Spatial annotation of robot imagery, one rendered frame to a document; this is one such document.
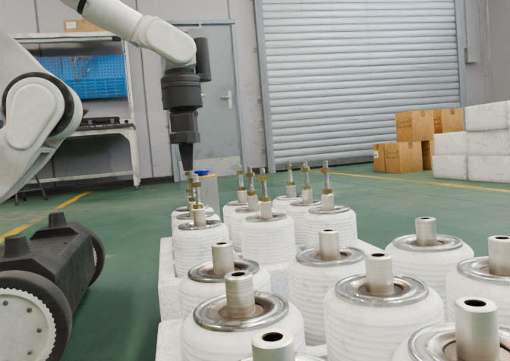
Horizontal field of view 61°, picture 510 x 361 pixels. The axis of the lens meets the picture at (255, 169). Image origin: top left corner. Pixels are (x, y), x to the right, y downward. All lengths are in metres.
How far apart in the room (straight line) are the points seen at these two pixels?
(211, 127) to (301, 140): 1.28
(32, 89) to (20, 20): 5.27
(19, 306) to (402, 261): 0.64
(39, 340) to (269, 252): 0.42
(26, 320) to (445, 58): 6.92
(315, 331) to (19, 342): 0.57
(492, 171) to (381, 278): 3.03
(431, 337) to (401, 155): 4.18
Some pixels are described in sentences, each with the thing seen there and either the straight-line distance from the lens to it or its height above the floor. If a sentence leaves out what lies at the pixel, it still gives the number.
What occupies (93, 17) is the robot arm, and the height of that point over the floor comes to 0.67.
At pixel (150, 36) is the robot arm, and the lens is 0.95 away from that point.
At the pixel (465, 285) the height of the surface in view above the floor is 0.25.
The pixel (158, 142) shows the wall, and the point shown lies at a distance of 5.85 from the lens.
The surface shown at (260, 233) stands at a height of 0.23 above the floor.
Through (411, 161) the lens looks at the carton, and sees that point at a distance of 4.52.
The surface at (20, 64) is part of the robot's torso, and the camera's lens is 1.08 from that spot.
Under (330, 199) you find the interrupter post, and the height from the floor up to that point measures 0.27.
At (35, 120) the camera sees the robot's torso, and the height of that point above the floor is 0.47.
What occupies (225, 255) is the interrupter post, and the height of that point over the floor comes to 0.27.
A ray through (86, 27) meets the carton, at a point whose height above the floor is 1.94.
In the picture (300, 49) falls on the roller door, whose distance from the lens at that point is 6.28.
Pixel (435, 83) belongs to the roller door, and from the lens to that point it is 7.19.
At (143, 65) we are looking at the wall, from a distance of 5.96.
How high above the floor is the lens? 0.38
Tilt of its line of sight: 3 degrees down
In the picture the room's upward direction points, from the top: 5 degrees counter-clockwise
